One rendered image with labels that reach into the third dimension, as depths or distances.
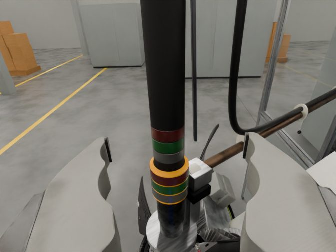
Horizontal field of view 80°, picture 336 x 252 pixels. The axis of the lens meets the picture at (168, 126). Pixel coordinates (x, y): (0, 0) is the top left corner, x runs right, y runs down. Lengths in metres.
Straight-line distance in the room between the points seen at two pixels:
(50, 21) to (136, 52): 7.67
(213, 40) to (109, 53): 3.65
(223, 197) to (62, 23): 13.52
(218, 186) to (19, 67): 8.11
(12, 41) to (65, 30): 5.91
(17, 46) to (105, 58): 2.64
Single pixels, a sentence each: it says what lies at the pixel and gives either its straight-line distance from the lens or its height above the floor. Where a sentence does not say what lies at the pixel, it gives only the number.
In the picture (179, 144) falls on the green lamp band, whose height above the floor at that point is 1.59.
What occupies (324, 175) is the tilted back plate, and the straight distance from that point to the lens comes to 0.68.
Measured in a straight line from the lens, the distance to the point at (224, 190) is 0.76.
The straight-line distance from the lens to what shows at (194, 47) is 0.17.
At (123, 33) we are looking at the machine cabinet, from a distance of 7.43.
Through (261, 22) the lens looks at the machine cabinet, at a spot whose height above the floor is 1.39.
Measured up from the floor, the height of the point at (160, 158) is 1.58.
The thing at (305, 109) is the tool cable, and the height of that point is 1.54.
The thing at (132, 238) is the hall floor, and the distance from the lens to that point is 2.03.
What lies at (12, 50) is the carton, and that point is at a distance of 8.46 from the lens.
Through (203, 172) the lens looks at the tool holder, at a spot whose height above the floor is 1.53.
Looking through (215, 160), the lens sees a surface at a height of 1.53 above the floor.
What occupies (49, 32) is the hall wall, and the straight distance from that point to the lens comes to 14.33.
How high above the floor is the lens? 1.70
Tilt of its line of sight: 30 degrees down
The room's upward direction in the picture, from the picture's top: 2 degrees counter-clockwise
